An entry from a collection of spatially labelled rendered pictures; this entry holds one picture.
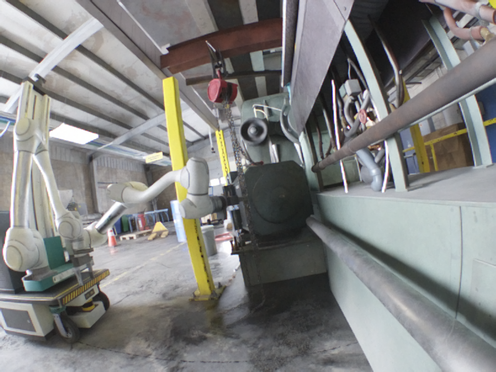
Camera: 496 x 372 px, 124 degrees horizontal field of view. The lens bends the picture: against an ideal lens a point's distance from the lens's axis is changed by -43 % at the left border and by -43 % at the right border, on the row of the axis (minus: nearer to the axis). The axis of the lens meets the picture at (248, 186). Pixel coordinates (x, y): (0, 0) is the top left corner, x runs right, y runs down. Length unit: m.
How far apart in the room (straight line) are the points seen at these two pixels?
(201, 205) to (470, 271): 0.99
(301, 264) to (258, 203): 0.59
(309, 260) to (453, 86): 1.55
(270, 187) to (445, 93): 1.24
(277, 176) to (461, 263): 1.26
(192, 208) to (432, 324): 0.97
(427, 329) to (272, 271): 1.51
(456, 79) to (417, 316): 0.27
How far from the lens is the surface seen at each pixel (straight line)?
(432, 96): 0.33
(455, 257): 0.35
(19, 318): 1.69
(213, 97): 1.48
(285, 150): 2.40
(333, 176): 1.78
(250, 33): 1.76
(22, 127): 1.30
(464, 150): 4.13
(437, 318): 0.29
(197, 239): 1.61
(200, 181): 1.03
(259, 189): 1.41
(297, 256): 1.68
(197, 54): 1.74
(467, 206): 0.31
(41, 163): 1.46
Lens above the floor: 0.66
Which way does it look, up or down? 3 degrees up
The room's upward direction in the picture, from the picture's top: 11 degrees counter-clockwise
